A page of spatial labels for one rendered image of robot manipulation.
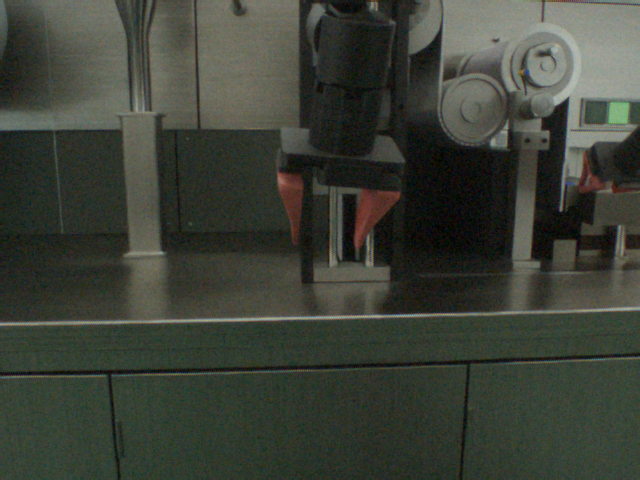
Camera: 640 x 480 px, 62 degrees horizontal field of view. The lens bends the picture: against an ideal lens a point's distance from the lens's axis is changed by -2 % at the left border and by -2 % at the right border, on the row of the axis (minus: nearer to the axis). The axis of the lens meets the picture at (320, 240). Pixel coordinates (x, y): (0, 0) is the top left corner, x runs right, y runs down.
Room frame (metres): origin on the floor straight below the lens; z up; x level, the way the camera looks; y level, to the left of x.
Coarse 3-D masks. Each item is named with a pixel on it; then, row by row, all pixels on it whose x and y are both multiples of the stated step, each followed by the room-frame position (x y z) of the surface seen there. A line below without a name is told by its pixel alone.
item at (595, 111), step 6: (588, 102) 1.33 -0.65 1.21; (594, 102) 1.33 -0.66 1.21; (600, 102) 1.33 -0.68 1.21; (588, 108) 1.33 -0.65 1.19; (594, 108) 1.33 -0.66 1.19; (600, 108) 1.33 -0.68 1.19; (588, 114) 1.33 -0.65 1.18; (594, 114) 1.33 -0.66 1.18; (600, 114) 1.33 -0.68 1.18; (588, 120) 1.33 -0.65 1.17; (594, 120) 1.33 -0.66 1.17; (600, 120) 1.33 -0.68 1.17
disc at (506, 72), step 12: (540, 24) 0.99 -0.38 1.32; (552, 24) 0.99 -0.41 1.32; (516, 36) 0.98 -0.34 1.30; (564, 36) 0.99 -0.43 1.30; (576, 48) 0.99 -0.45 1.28; (504, 60) 0.98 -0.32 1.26; (576, 60) 0.99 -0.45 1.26; (504, 72) 0.98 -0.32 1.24; (576, 72) 0.99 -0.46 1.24; (504, 84) 0.98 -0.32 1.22; (564, 96) 0.99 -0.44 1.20
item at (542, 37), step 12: (528, 36) 0.98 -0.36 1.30; (540, 36) 0.98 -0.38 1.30; (552, 36) 0.98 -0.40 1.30; (516, 48) 0.98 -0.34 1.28; (528, 48) 0.98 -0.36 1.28; (564, 48) 0.98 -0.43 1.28; (516, 60) 0.98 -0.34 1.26; (516, 72) 0.98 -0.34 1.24; (516, 84) 0.98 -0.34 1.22; (528, 84) 0.98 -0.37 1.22; (564, 84) 0.98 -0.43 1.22; (552, 96) 0.98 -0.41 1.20
